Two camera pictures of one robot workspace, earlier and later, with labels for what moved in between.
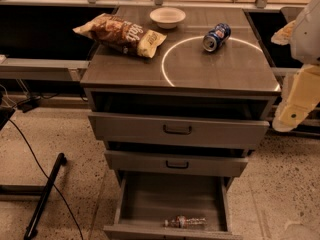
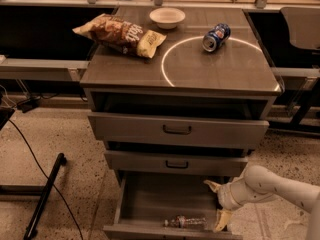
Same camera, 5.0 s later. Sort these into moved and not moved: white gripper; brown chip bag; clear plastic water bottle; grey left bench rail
Moved: white gripper
Not moved: clear plastic water bottle; grey left bench rail; brown chip bag
